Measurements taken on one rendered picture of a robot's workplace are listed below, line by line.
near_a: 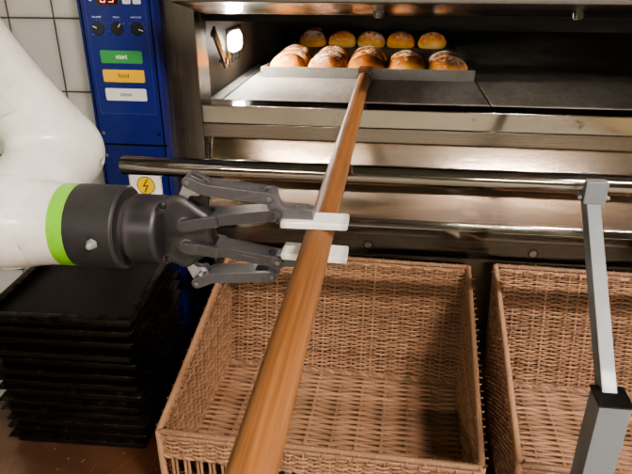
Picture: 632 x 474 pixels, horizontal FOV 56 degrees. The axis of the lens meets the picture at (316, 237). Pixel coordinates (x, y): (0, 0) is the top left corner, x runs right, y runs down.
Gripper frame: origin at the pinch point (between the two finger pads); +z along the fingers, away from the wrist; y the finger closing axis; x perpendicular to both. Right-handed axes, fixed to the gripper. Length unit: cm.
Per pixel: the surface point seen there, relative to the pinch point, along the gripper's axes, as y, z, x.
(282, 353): -1.3, 0.5, 22.6
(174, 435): 46, -26, -17
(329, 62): -3, -9, -101
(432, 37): -3, 20, -162
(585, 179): 1.9, 35.5, -28.6
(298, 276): -1.3, -0.1, 11.2
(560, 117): 1, 41, -66
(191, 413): 54, -29, -31
